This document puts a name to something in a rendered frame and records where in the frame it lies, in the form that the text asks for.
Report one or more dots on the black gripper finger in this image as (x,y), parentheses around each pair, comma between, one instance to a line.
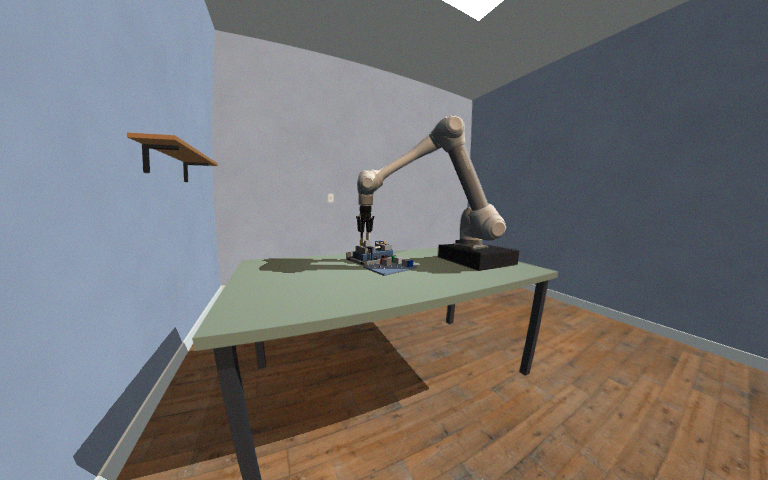
(361,226)
(369,226)

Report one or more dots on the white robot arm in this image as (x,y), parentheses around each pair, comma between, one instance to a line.
(481,220)

